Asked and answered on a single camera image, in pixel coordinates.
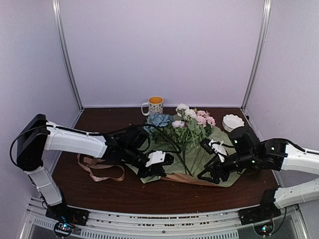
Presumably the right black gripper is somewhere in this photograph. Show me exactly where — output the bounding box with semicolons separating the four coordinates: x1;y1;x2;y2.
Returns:
197;151;257;185

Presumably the green and tan wrapping paper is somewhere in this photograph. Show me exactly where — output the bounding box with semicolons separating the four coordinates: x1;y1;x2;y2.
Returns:
139;126;241;188

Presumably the blue hydrangea fake flower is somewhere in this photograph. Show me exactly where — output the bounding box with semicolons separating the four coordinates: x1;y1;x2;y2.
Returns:
143;113;195;177

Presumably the white fake flower bunch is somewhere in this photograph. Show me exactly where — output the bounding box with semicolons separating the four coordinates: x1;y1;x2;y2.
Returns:
171;104;201;147

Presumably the white mug with orange inside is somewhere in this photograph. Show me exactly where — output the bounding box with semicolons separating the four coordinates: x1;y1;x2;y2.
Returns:
141;96;163;116

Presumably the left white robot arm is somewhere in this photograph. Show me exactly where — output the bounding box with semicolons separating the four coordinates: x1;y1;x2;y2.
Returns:
13;114;174;221

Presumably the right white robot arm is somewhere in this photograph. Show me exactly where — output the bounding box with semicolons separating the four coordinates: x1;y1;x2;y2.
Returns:
197;138;319;220

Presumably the white scalloped dish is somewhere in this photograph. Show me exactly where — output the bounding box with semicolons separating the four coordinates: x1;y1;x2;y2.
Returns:
222;114;245;132

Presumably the beige ribbon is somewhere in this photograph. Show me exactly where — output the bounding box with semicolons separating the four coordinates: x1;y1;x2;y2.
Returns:
77;154;125;182

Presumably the right circuit board with leds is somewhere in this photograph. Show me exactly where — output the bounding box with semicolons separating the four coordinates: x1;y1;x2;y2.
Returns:
254;224;274;237

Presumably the circuit board with leds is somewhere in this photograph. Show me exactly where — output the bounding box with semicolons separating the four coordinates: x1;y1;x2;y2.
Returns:
53;222;74;237
254;224;274;237

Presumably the left circuit board with leds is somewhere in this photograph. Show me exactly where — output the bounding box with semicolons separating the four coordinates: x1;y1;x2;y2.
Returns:
53;222;74;237

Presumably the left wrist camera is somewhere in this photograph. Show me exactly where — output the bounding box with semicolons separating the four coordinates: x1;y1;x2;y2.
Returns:
119;126;151;152

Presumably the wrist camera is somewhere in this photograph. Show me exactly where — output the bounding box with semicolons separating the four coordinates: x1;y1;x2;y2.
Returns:
119;126;151;152
229;125;260;154

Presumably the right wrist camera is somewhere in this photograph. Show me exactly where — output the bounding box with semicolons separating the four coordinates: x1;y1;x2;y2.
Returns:
229;125;260;154

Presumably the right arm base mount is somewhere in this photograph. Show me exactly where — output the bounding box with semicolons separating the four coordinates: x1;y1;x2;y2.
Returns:
238;189;281;225

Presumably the front aluminium rail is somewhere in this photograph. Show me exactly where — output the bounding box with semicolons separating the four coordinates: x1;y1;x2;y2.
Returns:
23;196;308;239

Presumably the right aluminium frame post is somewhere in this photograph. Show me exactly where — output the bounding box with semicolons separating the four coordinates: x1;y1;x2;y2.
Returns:
241;0;272;112

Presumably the aluminium frame post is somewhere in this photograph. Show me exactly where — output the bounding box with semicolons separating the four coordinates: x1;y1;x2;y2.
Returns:
241;0;272;112
52;0;84;111

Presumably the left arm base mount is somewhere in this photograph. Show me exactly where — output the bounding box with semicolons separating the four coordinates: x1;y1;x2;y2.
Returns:
44;197;89;226

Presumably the left aluminium frame post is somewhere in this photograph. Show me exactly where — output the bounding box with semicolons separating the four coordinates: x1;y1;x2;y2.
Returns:
52;0;84;111

